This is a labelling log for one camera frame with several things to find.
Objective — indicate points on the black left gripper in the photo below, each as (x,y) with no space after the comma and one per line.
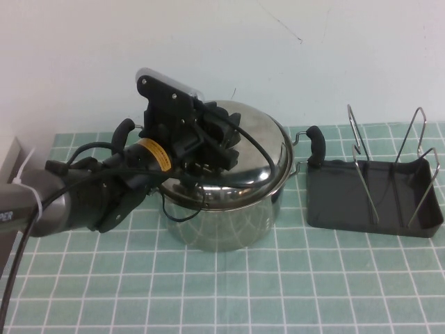
(174,135)

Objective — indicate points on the stainless steel pot lid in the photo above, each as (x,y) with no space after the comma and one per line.
(259,167)

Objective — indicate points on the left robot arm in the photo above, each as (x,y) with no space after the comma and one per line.
(76,208)

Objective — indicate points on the green tiled tablecloth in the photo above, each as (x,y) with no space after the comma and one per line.
(243,295)

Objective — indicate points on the white zip tie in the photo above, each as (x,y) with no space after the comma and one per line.
(38,207)

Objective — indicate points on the white cabinet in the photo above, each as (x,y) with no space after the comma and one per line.
(10,160)

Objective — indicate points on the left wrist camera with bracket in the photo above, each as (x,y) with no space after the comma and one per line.
(163,88)

